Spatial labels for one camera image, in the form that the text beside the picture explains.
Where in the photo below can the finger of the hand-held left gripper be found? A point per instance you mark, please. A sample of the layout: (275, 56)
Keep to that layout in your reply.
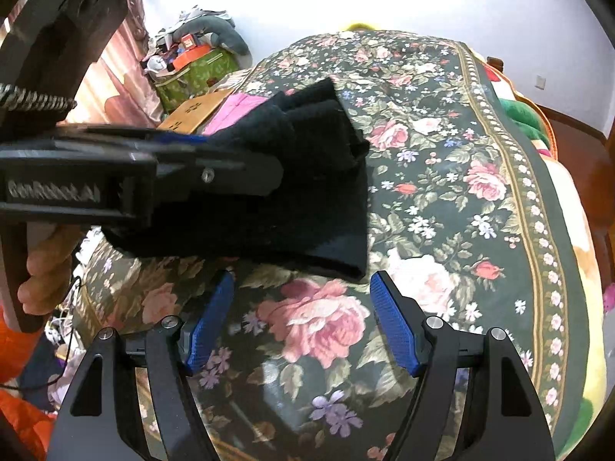
(230, 175)
(178, 140)

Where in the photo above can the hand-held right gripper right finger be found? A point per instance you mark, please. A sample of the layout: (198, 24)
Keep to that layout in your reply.
(394, 321)

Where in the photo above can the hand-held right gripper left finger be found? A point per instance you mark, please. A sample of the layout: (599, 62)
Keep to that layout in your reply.
(211, 317)

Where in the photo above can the black pants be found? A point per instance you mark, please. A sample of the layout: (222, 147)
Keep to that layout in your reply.
(307, 201)

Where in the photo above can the person's left hand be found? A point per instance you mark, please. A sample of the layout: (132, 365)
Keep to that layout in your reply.
(48, 273)

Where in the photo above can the wooden lap desk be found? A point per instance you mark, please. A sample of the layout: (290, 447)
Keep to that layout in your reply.
(192, 110)

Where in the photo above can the pink cloth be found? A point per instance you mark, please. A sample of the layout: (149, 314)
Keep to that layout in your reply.
(235, 108)

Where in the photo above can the green patterned storage box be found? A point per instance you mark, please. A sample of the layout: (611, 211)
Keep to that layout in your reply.
(202, 74)

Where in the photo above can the pink curtain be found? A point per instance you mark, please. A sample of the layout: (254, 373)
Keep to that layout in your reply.
(120, 77)

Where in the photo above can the orange box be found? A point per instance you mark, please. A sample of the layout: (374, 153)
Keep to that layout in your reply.
(192, 55)

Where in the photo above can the pile of clutter and clothes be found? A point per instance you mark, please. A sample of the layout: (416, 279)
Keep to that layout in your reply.
(226, 33)

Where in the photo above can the floral blanket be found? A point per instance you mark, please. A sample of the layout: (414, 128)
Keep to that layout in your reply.
(432, 177)

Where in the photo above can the yellow pillow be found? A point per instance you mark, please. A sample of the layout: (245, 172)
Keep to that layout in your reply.
(360, 25)

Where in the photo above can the colourful fleece blanket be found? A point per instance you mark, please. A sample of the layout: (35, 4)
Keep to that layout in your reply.
(586, 249)

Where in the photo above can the orange jacket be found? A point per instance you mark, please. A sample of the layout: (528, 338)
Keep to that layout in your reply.
(24, 422)

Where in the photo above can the wooden bed frame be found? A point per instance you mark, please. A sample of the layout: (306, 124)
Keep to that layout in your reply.
(495, 65)

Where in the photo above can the white wall socket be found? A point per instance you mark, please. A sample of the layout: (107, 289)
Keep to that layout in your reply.
(541, 81)

